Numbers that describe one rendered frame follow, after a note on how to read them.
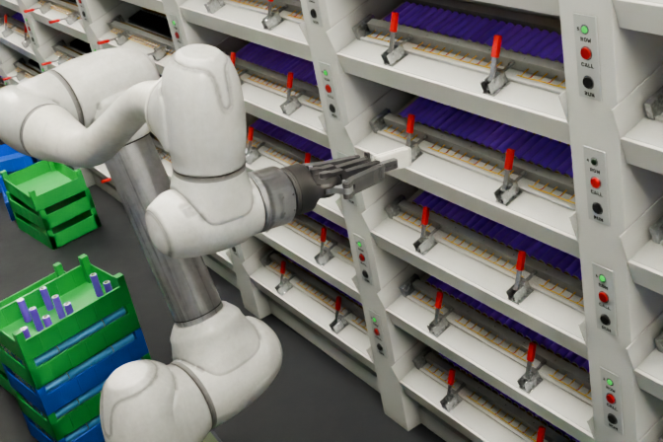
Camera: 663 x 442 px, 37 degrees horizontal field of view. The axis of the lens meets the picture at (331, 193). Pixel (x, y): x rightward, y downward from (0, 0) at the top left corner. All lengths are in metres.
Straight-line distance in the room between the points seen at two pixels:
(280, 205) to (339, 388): 1.22
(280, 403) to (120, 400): 0.78
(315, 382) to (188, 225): 1.33
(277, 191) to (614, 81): 0.49
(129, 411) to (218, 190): 0.65
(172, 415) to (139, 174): 0.45
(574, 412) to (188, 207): 0.85
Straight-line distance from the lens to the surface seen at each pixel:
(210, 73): 1.29
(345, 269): 2.34
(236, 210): 1.36
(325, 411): 2.51
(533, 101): 1.55
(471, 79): 1.66
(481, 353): 2.01
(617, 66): 1.38
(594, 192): 1.49
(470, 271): 1.89
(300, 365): 2.68
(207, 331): 1.93
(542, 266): 1.80
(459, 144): 1.82
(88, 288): 2.65
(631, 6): 1.33
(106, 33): 3.22
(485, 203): 1.71
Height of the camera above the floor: 1.56
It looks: 26 degrees down
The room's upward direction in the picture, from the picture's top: 12 degrees counter-clockwise
